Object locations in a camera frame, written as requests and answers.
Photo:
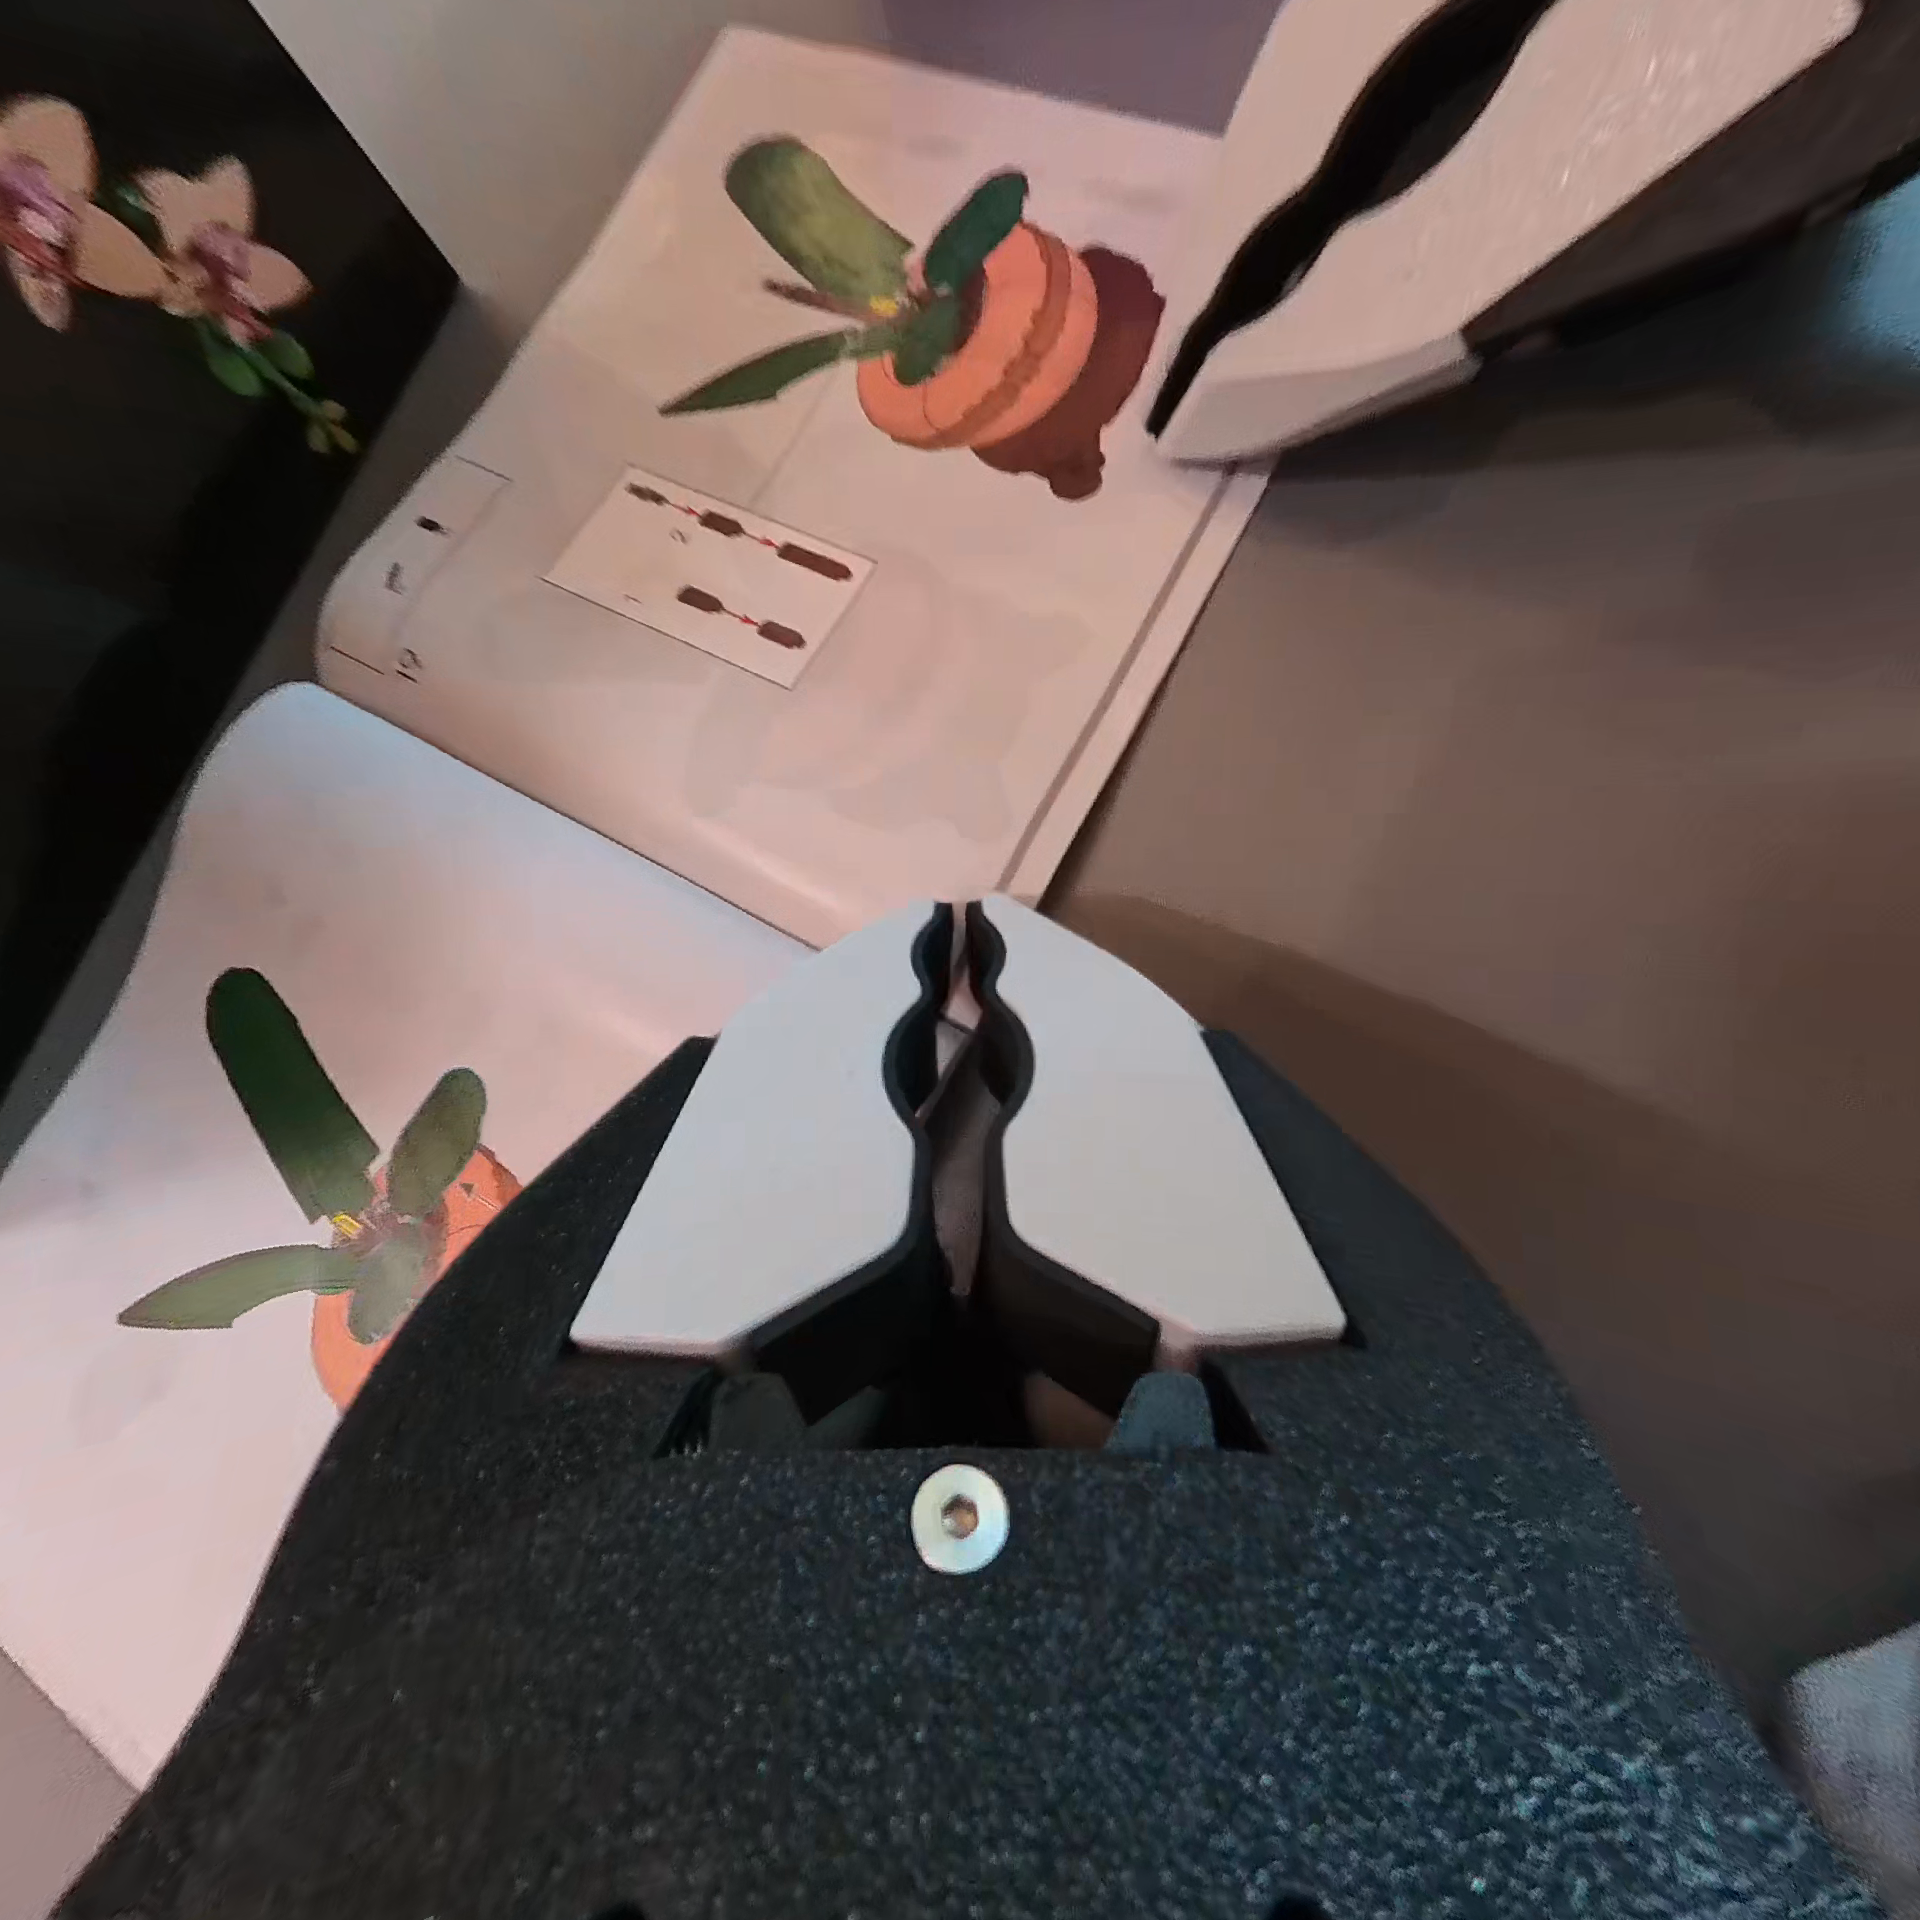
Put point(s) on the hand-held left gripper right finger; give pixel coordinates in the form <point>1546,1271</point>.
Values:
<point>1155,1185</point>

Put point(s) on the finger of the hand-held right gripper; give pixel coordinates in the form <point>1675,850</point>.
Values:
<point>1575,195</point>
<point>1321,75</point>

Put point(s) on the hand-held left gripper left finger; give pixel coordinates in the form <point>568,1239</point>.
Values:
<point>764,1185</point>

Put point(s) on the building instruction booklet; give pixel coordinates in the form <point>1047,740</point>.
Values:
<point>601,751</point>

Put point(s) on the black orchid toy set box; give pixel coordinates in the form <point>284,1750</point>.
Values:
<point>151,525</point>

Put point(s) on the grey desk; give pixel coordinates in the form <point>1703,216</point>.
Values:
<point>1575,825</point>

